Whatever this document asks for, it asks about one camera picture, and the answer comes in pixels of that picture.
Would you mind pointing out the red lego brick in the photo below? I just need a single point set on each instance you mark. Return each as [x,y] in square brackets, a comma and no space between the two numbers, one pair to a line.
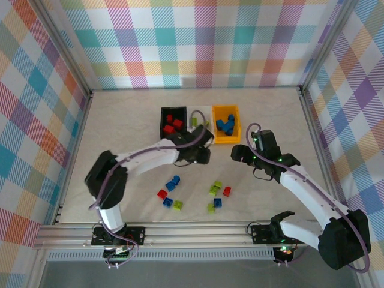
[227,191]
[162,193]
[178,123]
[169,117]
[169,129]

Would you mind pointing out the orange plastic bin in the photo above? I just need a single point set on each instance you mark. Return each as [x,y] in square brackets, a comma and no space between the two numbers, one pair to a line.
[219,112]

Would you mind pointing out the white plastic bin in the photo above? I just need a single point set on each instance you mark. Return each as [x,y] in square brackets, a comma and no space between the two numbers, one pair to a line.
[199,117]

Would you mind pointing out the aluminium side rail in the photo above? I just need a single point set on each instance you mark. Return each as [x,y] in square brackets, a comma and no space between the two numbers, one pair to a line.
[314,135]
[75,151]

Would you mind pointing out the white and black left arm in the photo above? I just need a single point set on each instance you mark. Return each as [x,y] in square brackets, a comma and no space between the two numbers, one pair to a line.
[105,180]

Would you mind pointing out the long aluminium mounting rail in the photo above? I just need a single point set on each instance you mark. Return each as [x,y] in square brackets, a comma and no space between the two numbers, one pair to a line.
[195,234]

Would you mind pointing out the black plastic bin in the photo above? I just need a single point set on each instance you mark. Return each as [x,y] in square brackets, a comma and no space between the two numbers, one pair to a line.
[181,114]

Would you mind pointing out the blue lego brick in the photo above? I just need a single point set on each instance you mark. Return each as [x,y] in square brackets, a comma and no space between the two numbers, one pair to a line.
[232,125]
[220,124]
[218,202]
[227,131]
[231,117]
[167,202]
[170,186]
[176,179]

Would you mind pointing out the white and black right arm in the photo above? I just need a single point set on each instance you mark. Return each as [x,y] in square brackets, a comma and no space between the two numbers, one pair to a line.
[345,240]

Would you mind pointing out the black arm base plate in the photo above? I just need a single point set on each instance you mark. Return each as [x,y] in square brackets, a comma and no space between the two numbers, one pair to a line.
[139,232]
[261,234]

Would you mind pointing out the lime green lego brick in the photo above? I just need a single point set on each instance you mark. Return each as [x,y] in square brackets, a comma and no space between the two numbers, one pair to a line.
[178,205]
[217,184]
[213,190]
[207,123]
[193,121]
[211,208]

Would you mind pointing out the aluminium frame post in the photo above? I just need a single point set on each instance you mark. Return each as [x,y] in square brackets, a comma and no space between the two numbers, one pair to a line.
[64,42]
[327,42]

